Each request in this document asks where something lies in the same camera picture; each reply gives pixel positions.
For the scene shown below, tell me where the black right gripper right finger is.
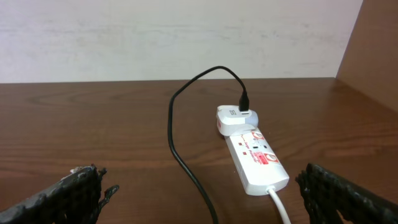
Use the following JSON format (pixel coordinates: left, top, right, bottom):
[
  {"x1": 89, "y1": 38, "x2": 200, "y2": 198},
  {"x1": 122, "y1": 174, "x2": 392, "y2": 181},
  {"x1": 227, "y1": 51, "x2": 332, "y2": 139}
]
[{"x1": 295, "y1": 163, "x2": 397, "y2": 224}]

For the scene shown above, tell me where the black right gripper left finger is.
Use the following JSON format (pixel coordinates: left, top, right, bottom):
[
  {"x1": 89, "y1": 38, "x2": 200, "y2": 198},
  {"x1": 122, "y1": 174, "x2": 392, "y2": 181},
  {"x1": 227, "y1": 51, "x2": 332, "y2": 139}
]
[{"x1": 1, "y1": 164, "x2": 119, "y2": 224}]

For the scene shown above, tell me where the black charging cable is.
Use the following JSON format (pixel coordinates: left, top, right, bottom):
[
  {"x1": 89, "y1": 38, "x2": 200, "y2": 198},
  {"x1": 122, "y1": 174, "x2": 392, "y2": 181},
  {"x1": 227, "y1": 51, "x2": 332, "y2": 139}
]
[{"x1": 167, "y1": 65, "x2": 251, "y2": 224}]

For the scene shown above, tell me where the white USB charger adapter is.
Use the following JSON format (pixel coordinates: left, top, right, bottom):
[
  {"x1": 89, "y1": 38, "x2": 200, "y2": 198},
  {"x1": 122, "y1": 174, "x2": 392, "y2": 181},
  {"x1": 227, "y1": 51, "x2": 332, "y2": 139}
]
[{"x1": 216, "y1": 105, "x2": 259, "y2": 136}]

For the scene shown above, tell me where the white power strip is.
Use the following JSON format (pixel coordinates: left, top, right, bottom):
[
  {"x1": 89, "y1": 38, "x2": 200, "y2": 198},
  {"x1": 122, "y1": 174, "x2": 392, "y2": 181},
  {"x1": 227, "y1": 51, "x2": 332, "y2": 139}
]
[{"x1": 225, "y1": 129, "x2": 289, "y2": 196}]

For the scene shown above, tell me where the white power strip cord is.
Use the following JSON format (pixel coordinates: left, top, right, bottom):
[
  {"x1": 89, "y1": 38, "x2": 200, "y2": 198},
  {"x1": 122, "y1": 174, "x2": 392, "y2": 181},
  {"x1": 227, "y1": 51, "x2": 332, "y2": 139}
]
[{"x1": 266, "y1": 185, "x2": 292, "y2": 224}]

